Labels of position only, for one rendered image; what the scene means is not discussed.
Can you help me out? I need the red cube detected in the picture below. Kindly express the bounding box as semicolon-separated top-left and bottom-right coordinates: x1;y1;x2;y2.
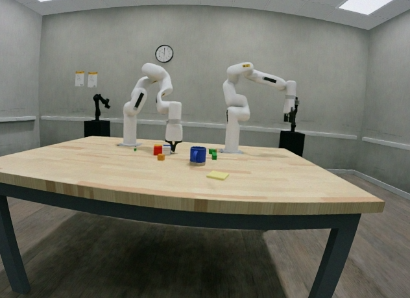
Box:
154;145;162;156

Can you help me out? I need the dark blue mug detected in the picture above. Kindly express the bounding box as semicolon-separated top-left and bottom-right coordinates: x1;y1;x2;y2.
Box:
189;146;206;166

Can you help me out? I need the pale yellow square tile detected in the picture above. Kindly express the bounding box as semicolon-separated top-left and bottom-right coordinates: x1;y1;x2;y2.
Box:
206;170;229;180

